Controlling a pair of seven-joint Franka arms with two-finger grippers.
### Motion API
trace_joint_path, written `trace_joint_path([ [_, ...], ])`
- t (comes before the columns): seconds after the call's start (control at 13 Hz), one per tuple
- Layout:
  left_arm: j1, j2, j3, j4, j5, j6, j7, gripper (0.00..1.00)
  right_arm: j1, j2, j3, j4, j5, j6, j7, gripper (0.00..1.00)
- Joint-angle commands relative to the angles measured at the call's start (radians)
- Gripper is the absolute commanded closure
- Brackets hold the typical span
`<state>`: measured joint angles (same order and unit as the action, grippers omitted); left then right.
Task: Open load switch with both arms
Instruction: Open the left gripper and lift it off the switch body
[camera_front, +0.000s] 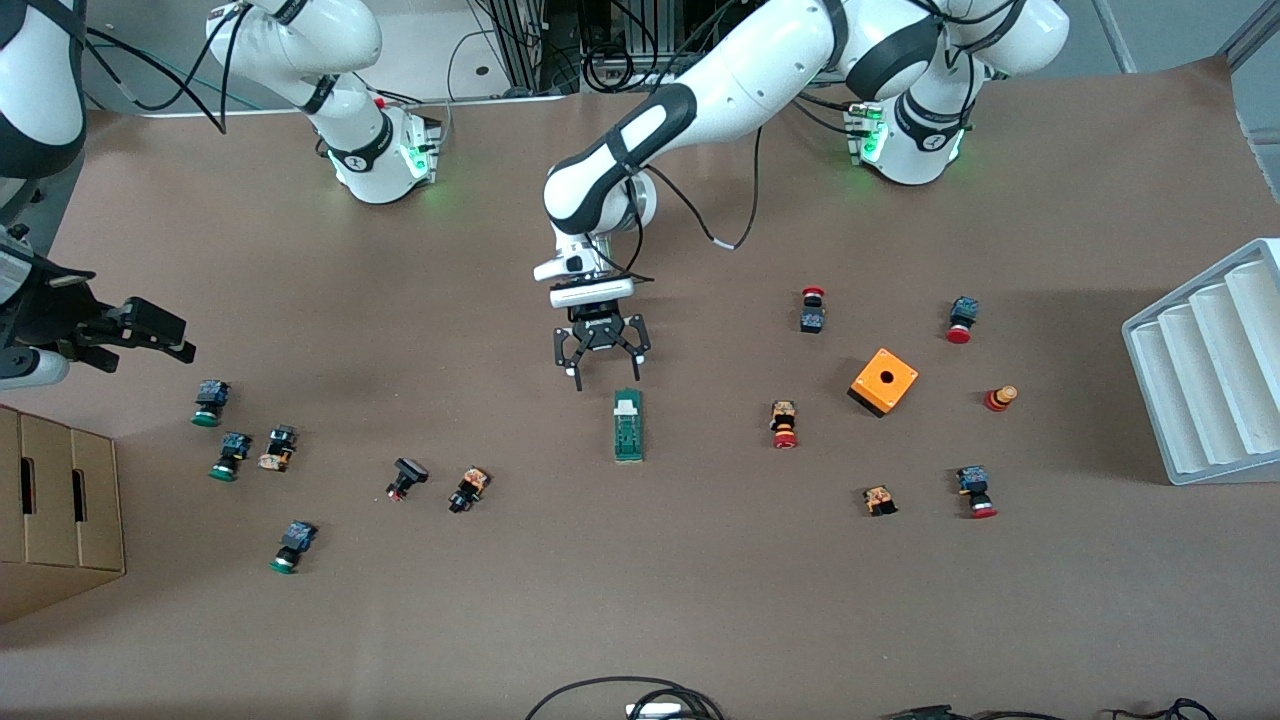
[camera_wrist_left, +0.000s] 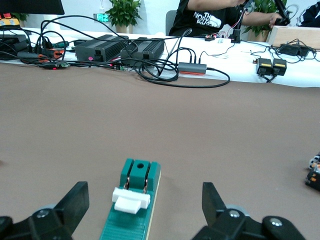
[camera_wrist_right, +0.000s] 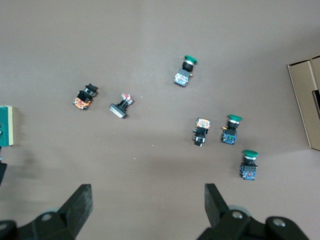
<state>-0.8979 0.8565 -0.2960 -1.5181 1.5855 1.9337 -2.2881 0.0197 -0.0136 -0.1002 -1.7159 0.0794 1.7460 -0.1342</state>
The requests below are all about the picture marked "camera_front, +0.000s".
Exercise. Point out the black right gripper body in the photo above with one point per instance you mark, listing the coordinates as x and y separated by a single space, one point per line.
52 312

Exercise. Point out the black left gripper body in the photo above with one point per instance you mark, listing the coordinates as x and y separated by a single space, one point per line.
599 327

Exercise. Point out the green load switch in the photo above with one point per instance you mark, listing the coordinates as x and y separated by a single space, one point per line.
628 430

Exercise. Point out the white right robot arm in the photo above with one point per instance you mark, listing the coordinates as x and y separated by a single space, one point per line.
350 40

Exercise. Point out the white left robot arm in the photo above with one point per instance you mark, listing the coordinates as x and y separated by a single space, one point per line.
720 80

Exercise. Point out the green mushroom pushbutton blue block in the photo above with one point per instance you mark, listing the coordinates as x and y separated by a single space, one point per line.
210 402
293 546
231 456

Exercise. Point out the red button orange block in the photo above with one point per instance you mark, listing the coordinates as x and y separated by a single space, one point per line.
784 424

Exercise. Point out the brown cardboard bin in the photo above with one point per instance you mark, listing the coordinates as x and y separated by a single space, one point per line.
8 490
48 500
98 505

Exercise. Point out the red pushbutton dark block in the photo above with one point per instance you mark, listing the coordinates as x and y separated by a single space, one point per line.
812 312

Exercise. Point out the black rectangular pushbutton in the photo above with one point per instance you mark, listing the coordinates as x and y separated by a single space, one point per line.
406 478

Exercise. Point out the brown paper table cover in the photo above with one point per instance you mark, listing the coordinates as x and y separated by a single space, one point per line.
640 600

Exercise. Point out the orange black contact block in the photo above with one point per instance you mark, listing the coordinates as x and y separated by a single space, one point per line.
880 500

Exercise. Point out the red dome pushbutton blue block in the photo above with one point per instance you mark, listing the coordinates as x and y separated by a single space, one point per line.
962 320

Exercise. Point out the red orange button head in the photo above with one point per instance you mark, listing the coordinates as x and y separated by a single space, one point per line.
1000 398

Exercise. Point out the white power strip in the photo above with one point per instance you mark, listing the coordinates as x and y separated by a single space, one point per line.
655 711

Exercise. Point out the wide red mushroom emergency button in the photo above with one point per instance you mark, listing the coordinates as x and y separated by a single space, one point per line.
976 492

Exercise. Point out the grey slotted tray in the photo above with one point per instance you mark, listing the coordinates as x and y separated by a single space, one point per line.
1210 360

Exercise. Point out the black selector switch orange block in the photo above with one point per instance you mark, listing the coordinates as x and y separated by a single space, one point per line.
468 489

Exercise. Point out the orange button enclosure box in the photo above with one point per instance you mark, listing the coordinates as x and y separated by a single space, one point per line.
884 382

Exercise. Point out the aluminium frame profile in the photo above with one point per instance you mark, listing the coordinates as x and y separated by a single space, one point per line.
1112 35
1250 30

